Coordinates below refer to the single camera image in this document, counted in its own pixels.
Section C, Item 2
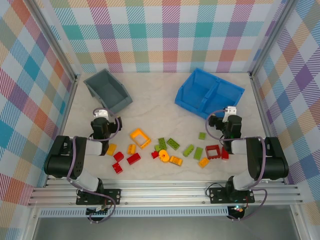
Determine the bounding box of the aluminium frame post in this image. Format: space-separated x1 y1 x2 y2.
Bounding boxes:
29 0 82 82
248 0 301 80

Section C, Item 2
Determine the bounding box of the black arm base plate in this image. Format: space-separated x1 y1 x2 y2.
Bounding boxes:
75 188 123 206
208 186 256 204

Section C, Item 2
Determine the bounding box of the round yellow lego piece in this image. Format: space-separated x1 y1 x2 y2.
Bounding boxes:
158 149 170 163

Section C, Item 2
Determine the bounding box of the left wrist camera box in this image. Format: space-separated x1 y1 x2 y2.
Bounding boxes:
92 109 111 120

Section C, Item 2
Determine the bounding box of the slotted grey cable duct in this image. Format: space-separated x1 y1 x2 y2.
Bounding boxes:
39 208 230 218

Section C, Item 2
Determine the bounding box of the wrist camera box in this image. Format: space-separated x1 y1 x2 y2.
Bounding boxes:
223 106 238 123
92 109 111 120

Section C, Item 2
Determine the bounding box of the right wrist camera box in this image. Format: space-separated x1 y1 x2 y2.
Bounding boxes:
223 106 238 123

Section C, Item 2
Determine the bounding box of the yellow lego window frame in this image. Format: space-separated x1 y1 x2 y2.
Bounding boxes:
129 128 152 150

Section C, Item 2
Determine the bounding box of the wide aluminium base rail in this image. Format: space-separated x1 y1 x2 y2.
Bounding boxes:
26 179 304 208

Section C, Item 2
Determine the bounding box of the blue two-compartment bin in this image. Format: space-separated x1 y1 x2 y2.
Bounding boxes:
174 67 246 120

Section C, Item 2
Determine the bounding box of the grey plastic bin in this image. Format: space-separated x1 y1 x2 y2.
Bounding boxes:
83 68 133 114

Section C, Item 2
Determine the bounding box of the small electronics board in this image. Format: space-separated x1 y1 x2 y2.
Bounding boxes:
85 206 112 218
228 204 246 214

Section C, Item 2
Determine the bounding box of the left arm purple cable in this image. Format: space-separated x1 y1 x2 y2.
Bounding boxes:
66 107 121 224

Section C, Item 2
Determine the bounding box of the aluminium side rail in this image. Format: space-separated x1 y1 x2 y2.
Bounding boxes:
249 73 272 141
43 74 81 188

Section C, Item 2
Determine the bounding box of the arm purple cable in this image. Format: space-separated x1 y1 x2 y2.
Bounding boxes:
204 108 268 222
66 107 121 224

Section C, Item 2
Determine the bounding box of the red lego window frame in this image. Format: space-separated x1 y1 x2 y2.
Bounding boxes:
205 145 221 160

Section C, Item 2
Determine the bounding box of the grey metal sheet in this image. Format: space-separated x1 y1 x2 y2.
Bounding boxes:
32 216 301 240

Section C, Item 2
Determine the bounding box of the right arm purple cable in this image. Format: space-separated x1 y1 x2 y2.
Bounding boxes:
204 108 268 222

